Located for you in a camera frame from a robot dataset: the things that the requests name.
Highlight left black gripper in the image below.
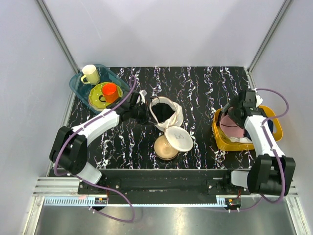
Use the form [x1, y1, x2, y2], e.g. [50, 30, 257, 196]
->
[130, 101, 157, 125]

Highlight pink bra black straps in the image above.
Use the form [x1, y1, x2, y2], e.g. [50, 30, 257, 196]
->
[219, 109, 246, 138]

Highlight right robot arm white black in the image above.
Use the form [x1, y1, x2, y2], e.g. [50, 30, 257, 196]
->
[217, 90, 296, 199]

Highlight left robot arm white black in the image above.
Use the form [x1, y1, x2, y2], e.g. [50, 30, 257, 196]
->
[49, 90, 149, 194]

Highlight navy blue garment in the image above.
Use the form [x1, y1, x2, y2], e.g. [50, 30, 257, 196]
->
[244, 120, 274, 141]

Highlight white cloth in basket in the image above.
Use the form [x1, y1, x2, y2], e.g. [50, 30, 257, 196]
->
[229, 137, 252, 144]

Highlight orange cup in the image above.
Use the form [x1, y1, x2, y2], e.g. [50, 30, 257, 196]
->
[99, 83, 119, 103]

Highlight yellow plastic basket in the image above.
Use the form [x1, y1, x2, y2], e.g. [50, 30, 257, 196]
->
[212, 108, 283, 151]

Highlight black marble pattern mat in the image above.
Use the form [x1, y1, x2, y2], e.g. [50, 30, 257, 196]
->
[87, 67, 256, 169]

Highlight yellow-green plate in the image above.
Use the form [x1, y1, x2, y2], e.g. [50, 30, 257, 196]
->
[89, 82, 123, 112]

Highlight teal plastic bin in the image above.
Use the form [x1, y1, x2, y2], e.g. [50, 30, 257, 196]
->
[69, 64, 130, 114]

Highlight pale yellow mug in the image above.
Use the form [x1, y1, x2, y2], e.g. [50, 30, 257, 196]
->
[81, 65, 100, 85]

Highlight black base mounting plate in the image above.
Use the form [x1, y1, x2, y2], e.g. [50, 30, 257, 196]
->
[98, 169, 250, 195]

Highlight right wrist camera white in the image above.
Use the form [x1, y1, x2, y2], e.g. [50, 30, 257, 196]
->
[253, 89, 263, 107]

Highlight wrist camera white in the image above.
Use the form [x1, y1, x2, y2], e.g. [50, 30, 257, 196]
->
[253, 89, 263, 107]
[139, 90, 147, 103]

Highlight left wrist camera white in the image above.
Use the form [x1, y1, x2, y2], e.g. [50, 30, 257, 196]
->
[139, 90, 147, 103]

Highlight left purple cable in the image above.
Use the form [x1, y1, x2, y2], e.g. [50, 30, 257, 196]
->
[53, 74, 136, 223]

